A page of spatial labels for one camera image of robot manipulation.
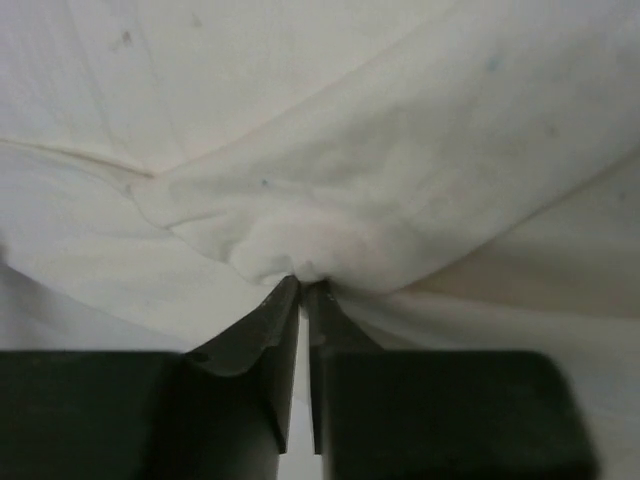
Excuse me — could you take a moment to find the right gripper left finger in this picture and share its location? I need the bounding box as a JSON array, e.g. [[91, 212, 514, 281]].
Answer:
[[1, 276, 300, 479]]

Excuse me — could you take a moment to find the white t shirt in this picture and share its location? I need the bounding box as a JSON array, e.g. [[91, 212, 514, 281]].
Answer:
[[1, 1, 639, 410]]

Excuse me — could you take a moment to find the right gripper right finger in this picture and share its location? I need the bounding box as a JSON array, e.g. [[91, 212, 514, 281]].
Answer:
[[305, 282, 600, 480]]

